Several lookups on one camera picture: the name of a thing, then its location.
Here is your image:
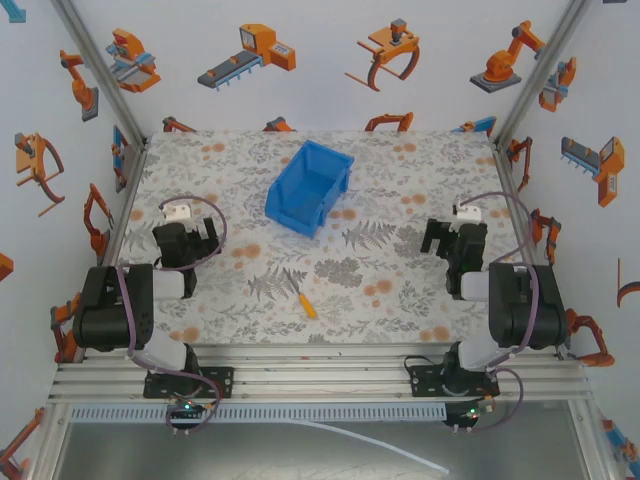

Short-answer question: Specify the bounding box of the blue plastic bin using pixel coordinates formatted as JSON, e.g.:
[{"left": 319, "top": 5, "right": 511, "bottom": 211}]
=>
[{"left": 264, "top": 139, "right": 356, "bottom": 240}]

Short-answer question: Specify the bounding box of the floral patterned table mat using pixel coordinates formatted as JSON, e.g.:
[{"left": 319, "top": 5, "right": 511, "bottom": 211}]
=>
[{"left": 107, "top": 130, "right": 566, "bottom": 346}]

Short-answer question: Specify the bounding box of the right circuit board with LED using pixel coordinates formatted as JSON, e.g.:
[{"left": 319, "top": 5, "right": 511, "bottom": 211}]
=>
[{"left": 460, "top": 403, "right": 494, "bottom": 422}]

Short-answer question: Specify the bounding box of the circuit board with led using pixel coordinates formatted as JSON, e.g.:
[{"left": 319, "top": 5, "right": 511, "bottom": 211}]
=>
[
  {"left": 166, "top": 397, "right": 209, "bottom": 422},
  {"left": 460, "top": 403, "right": 494, "bottom": 422}
]

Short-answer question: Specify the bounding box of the left circuit board with LED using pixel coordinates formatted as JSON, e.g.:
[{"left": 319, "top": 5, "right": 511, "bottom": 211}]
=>
[{"left": 166, "top": 397, "right": 209, "bottom": 422}]

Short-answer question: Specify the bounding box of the thin white tube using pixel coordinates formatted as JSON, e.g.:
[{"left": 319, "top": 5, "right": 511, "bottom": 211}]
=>
[{"left": 293, "top": 419, "right": 451, "bottom": 474}]

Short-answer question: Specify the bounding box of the grey metal sheet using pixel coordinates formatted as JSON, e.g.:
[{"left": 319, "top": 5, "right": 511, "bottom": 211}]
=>
[{"left": 52, "top": 421, "right": 589, "bottom": 480}]

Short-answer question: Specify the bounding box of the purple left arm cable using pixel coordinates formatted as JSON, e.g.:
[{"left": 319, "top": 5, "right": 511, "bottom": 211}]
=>
[{"left": 115, "top": 195, "right": 229, "bottom": 436}]

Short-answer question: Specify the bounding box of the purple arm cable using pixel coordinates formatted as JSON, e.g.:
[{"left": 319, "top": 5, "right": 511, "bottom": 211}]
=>
[
  {"left": 115, "top": 195, "right": 229, "bottom": 436},
  {"left": 452, "top": 191, "right": 540, "bottom": 434}
]

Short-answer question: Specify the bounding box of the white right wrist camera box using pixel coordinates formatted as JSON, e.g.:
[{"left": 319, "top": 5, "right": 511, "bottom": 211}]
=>
[{"left": 452, "top": 202, "right": 482, "bottom": 225}]

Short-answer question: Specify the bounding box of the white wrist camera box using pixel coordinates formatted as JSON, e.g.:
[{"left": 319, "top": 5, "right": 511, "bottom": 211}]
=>
[
  {"left": 159, "top": 198, "right": 194, "bottom": 224},
  {"left": 452, "top": 202, "right": 482, "bottom": 225}
]

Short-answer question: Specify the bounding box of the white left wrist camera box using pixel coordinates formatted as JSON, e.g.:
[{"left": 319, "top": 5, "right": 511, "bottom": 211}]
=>
[{"left": 159, "top": 198, "right": 194, "bottom": 224}]

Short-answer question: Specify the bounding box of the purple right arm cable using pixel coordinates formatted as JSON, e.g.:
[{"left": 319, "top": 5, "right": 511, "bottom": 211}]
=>
[{"left": 452, "top": 191, "right": 540, "bottom": 434}]

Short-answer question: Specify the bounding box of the aluminium base frame rail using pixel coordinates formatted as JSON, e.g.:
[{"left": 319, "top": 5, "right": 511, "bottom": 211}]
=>
[{"left": 47, "top": 343, "right": 594, "bottom": 402}]

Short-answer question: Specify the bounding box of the aluminium frame post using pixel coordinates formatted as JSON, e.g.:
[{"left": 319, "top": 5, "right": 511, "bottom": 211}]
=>
[
  {"left": 49, "top": 0, "right": 149, "bottom": 147},
  {"left": 491, "top": 0, "right": 594, "bottom": 147}
]

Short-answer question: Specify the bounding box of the white slotted cable duct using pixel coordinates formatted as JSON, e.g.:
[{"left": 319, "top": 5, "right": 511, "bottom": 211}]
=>
[{"left": 69, "top": 404, "right": 449, "bottom": 423}]

